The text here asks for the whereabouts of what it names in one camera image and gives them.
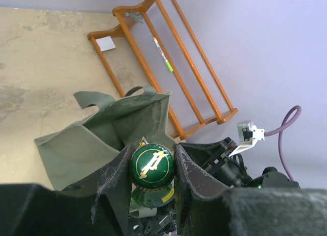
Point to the green marker on shelf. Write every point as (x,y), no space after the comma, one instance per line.
(163,55)

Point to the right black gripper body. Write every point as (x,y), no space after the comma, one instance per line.
(215,159)

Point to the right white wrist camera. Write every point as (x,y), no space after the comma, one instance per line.
(249,135)

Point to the green canvas bag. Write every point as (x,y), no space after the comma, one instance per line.
(84,146)

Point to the green beer bottle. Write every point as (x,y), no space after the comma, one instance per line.
(152,167)

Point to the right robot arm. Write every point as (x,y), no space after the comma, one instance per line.
(271,178)

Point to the white red small box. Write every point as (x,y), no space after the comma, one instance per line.
(105,43)

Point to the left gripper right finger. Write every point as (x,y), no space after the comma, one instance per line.
(205,206)

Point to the orange wooden shelf rack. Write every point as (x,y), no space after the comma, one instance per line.
(172,60)

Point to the grey metal clip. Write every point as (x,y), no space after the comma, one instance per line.
(137,16)

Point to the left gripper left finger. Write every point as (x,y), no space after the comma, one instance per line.
(95,205)

